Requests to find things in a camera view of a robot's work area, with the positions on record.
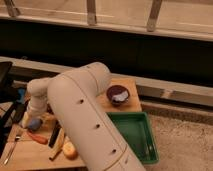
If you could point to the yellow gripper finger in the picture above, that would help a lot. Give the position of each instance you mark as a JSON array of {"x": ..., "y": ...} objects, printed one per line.
[{"x": 25, "y": 120}]

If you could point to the blue sponge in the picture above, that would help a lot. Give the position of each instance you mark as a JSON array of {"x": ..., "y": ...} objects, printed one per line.
[{"x": 35, "y": 124}]

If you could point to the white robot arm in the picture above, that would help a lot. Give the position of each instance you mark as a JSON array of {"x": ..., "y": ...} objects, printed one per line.
[{"x": 71, "y": 96}]

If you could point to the silver fork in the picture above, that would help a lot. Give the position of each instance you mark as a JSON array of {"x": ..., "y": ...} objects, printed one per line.
[{"x": 16, "y": 139}]

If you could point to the orange carrot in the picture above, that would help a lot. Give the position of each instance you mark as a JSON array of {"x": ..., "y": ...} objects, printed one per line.
[{"x": 37, "y": 138}]

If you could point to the black chair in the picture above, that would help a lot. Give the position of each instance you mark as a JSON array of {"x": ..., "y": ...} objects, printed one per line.
[{"x": 7, "y": 94}]

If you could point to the wooden board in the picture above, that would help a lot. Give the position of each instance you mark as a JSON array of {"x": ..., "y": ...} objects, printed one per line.
[{"x": 29, "y": 155}]

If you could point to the yellow banana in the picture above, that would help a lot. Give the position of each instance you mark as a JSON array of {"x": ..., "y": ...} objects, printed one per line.
[{"x": 58, "y": 145}]

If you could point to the red yellow apple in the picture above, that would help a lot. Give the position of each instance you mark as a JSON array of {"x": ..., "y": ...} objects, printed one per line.
[{"x": 69, "y": 150}]

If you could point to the dark purple bowl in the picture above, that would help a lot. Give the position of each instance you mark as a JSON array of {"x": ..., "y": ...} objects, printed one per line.
[{"x": 117, "y": 94}]

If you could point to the green plastic tray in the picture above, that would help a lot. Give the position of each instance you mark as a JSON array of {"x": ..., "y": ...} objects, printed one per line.
[{"x": 135, "y": 128}]

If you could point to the black handled knife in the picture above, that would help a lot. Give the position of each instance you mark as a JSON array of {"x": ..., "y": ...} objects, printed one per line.
[{"x": 54, "y": 134}]

